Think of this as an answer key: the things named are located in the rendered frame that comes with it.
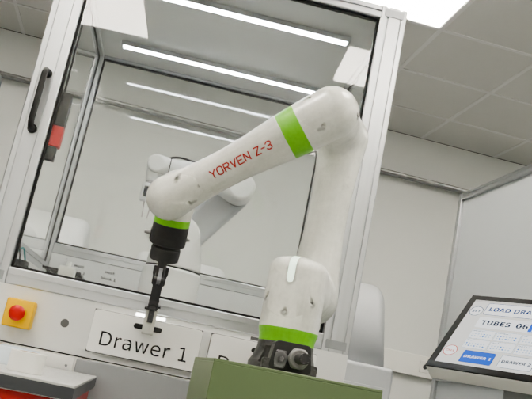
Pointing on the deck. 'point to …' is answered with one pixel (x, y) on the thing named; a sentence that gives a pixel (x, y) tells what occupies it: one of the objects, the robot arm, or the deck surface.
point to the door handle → (37, 99)
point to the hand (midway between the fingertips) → (150, 321)
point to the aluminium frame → (387, 56)
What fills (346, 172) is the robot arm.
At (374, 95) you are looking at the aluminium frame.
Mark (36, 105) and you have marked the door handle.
